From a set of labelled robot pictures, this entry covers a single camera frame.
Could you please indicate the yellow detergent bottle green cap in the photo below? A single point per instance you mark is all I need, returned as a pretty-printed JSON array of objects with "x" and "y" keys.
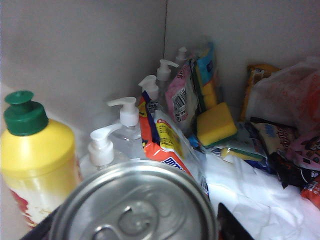
[{"x": 32, "y": 155}]

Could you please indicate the pink package with barcode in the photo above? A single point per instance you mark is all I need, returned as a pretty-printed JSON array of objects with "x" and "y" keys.
[{"x": 180, "y": 100}]

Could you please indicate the red beverage can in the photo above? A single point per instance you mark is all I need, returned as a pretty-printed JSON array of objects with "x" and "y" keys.
[{"x": 130, "y": 200}]

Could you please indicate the orange cloth package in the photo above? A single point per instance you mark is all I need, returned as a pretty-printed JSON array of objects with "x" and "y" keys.
[{"x": 162, "y": 140}]

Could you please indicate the yellow brown snack package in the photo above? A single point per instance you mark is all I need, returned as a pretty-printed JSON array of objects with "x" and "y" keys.
[{"x": 252, "y": 80}]

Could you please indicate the cream black snack package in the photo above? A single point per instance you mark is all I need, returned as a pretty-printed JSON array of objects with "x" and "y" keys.
[{"x": 275, "y": 135}]

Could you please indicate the blue sponge multipack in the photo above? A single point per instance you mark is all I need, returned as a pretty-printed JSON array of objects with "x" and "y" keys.
[{"x": 207, "y": 75}]

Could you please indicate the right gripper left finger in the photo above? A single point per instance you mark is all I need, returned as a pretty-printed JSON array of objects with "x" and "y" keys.
[{"x": 40, "y": 230}]

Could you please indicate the white plastic bag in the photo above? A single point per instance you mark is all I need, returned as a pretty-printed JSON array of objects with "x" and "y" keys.
[{"x": 250, "y": 195}]

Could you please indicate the pink cartoon package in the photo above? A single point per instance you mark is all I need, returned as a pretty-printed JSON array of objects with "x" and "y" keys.
[{"x": 305, "y": 152}]

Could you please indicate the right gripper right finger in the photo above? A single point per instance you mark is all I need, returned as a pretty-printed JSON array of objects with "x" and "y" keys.
[{"x": 228, "y": 227}]

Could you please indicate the orange red snack package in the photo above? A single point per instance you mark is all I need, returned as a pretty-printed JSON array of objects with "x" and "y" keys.
[{"x": 312, "y": 192}]

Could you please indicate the translucent plastic bag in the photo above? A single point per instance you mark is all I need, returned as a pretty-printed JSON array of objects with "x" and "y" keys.
[{"x": 282, "y": 100}]

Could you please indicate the wrapped yellow green sponge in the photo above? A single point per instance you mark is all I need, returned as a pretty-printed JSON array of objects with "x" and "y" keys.
[{"x": 240, "y": 153}]

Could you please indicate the clear pump bottle blue label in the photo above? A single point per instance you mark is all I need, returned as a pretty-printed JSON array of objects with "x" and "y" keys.
[{"x": 100, "y": 147}]

